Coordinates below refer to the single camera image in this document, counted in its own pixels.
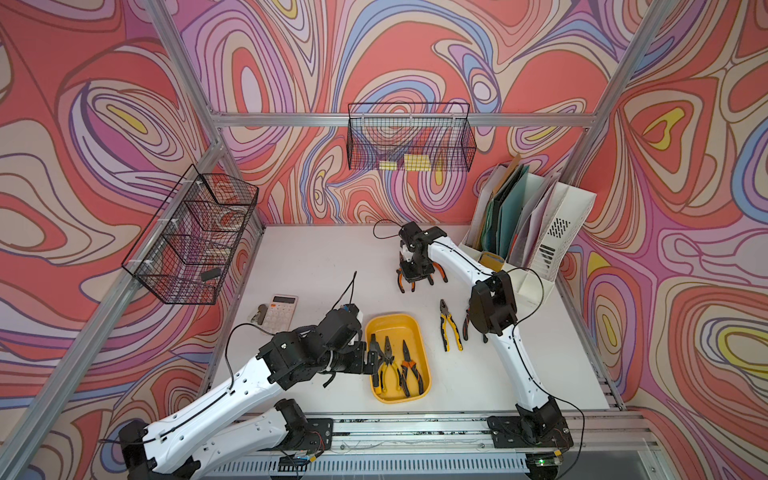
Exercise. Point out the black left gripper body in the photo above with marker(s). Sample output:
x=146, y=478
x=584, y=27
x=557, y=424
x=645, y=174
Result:
x=351, y=360

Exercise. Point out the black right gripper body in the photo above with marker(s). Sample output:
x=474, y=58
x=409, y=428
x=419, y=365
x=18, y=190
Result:
x=423, y=262

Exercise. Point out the orange black combination pliers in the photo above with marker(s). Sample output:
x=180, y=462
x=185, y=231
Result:
x=441, y=273

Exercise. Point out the yellow black long-nose pliers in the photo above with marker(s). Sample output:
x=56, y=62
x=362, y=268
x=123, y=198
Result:
x=386, y=363

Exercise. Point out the orange black needle-nose pliers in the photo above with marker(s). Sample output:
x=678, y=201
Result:
x=408, y=366

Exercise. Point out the yellow plastic storage box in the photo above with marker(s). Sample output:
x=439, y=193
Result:
x=399, y=327

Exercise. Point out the yellow black combination pliers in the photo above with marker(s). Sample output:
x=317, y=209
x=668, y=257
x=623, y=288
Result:
x=447, y=323

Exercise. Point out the orange black diagonal cutters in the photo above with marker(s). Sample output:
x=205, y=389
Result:
x=465, y=329

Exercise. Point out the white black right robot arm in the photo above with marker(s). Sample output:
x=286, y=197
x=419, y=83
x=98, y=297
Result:
x=493, y=312

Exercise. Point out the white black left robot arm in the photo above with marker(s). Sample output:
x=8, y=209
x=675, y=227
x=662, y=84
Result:
x=247, y=412

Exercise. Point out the white pocket calculator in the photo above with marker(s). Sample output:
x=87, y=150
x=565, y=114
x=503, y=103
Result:
x=279, y=314

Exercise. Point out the grey small clip object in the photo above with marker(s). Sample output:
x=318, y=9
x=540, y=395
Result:
x=259, y=317

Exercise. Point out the yellow sticky note pad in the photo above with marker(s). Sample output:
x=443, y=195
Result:
x=417, y=162

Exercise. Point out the white desktop file organizer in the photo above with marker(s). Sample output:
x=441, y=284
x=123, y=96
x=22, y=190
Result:
x=552, y=215

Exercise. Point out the green file folder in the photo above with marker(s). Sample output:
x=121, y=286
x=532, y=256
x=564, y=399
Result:
x=503, y=213

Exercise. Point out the brown file folder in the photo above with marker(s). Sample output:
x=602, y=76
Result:
x=504, y=175

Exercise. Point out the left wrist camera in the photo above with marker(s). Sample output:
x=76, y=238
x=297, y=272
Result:
x=354, y=310

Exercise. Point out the black wire basket back wall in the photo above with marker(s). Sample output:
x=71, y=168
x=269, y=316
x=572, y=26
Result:
x=379, y=134

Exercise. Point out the black wire basket wall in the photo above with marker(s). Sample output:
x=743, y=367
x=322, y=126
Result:
x=185, y=253
x=379, y=134

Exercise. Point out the black wire basket left wall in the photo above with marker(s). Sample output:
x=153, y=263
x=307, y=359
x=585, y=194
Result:
x=185, y=253

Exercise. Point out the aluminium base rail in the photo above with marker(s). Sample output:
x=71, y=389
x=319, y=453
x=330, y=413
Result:
x=590, y=445

